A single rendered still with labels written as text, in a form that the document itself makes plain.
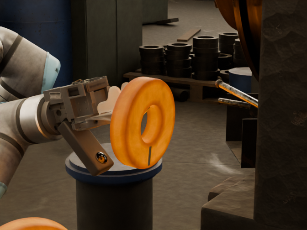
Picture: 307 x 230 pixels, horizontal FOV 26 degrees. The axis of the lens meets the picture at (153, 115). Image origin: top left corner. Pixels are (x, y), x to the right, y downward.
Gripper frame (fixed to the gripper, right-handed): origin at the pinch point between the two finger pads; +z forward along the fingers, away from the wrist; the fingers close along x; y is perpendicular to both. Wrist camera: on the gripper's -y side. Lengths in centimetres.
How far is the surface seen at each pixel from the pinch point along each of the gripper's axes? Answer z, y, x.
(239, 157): -13, -22, 51
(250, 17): 27.3, 10.9, -8.8
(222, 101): 13.7, -1.0, 2.7
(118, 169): -65, -24, 68
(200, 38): -179, 6, 330
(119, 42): -232, 17, 305
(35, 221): 4.0, -7.3, -33.1
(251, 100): 20.3, -1.1, -0.5
